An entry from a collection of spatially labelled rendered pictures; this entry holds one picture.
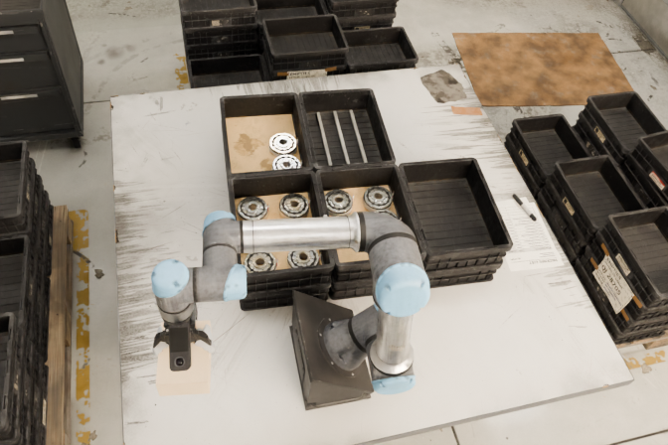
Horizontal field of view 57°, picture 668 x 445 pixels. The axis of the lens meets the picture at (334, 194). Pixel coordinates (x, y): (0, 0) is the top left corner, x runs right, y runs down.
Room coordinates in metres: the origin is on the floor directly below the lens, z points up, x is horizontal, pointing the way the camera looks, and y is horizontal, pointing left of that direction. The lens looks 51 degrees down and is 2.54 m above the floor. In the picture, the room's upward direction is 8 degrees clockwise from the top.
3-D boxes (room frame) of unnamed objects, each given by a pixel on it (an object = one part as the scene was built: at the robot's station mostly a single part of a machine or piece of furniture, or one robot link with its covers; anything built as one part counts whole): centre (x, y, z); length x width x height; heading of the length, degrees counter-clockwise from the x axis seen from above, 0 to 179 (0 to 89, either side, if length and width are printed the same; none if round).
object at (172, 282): (0.62, 0.31, 1.39); 0.09 x 0.08 x 0.11; 104
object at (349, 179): (1.25, -0.12, 0.87); 0.40 x 0.30 x 0.11; 17
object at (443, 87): (2.22, -0.42, 0.71); 0.22 x 0.19 x 0.01; 21
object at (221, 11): (2.83, 0.78, 0.37); 0.40 x 0.30 x 0.45; 111
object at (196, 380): (0.60, 0.31, 1.08); 0.16 x 0.12 x 0.07; 12
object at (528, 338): (1.37, -0.03, 0.35); 1.60 x 1.60 x 0.70; 21
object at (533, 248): (1.44, -0.73, 0.70); 0.33 x 0.23 x 0.01; 21
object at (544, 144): (2.30, -1.07, 0.26); 0.40 x 0.30 x 0.23; 21
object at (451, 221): (1.34, -0.41, 0.87); 0.40 x 0.30 x 0.11; 17
